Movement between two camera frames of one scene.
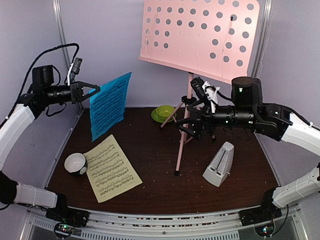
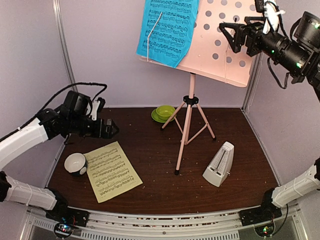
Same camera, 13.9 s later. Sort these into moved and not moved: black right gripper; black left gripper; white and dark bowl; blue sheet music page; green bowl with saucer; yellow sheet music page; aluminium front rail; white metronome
Moved: black left gripper; black right gripper; blue sheet music page
Not moved: yellow sheet music page; white and dark bowl; green bowl with saucer; aluminium front rail; white metronome
